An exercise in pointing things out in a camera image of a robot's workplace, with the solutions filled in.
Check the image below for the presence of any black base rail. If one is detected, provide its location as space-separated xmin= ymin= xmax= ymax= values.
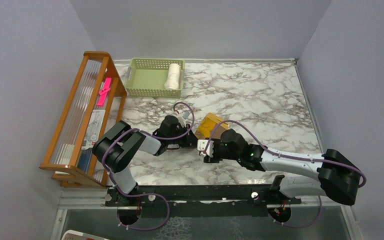
xmin=104 ymin=184 xmax=301 ymax=218

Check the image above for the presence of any white towel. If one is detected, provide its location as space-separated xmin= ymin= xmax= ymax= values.
xmin=164 ymin=63 xmax=182 ymax=90

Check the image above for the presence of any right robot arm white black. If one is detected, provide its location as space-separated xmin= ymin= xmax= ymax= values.
xmin=197 ymin=129 xmax=365 ymax=206

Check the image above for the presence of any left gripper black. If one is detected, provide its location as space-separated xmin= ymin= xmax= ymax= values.
xmin=167 ymin=124 xmax=199 ymax=148

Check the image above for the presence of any yellow towel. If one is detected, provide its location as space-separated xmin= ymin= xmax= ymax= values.
xmin=194 ymin=112 xmax=229 ymax=140

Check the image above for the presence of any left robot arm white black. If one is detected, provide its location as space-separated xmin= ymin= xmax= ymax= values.
xmin=92 ymin=111 xmax=198 ymax=206

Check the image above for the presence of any green plastic basket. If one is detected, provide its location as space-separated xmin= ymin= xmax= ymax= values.
xmin=125 ymin=58 xmax=185 ymax=99

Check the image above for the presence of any pink plastic clip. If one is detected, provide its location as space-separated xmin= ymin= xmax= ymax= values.
xmin=96 ymin=77 xmax=112 ymax=107

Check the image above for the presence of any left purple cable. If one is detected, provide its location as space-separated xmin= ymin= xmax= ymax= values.
xmin=101 ymin=101 xmax=196 ymax=231

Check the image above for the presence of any wooden rack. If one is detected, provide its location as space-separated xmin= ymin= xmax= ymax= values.
xmin=39 ymin=51 xmax=127 ymax=189

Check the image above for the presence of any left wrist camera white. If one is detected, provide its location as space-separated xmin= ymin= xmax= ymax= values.
xmin=176 ymin=110 xmax=191 ymax=125

